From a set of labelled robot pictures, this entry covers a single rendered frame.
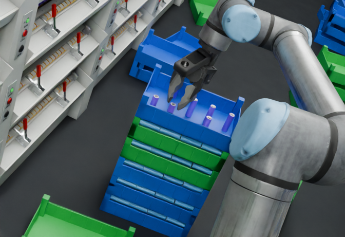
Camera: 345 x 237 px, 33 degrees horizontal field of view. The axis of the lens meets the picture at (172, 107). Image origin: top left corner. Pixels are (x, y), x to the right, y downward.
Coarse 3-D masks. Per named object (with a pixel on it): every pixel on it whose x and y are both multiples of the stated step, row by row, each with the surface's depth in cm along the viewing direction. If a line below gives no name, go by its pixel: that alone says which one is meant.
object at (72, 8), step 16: (48, 0) 165; (64, 0) 171; (80, 0) 178; (96, 0) 182; (48, 16) 164; (64, 16) 168; (80, 16) 174; (32, 32) 154; (48, 32) 158; (64, 32) 164; (32, 48) 151; (48, 48) 158
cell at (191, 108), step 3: (195, 99) 175; (192, 102) 176; (195, 102) 175; (189, 105) 177; (192, 105) 176; (195, 105) 176; (189, 108) 177; (192, 108) 177; (189, 111) 177; (192, 111) 177; (186, 114) 178; (189, 114) 178
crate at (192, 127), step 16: (160, 80) 185; (144, 96) 166; (160, 96) 182; (208, 96) 185; (144, 112) 169; (160, 112) 168; (176, 112) 178; (224, 112) 187; (240, 112) 181; (176, 128) 170; (192, 128) 169; (208, 128) 168; (208, 144) 171; (224, 144) 170
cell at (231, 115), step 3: (231, 114) 176; (228, 117) 176; (231, 117) 175; (228, 120) 176; (231, 120) 176; (225, 123) 177; (228, 123) 177; (225, 126) 178; (228, 126) 178; (222, 129) 179; (225, 129) 178
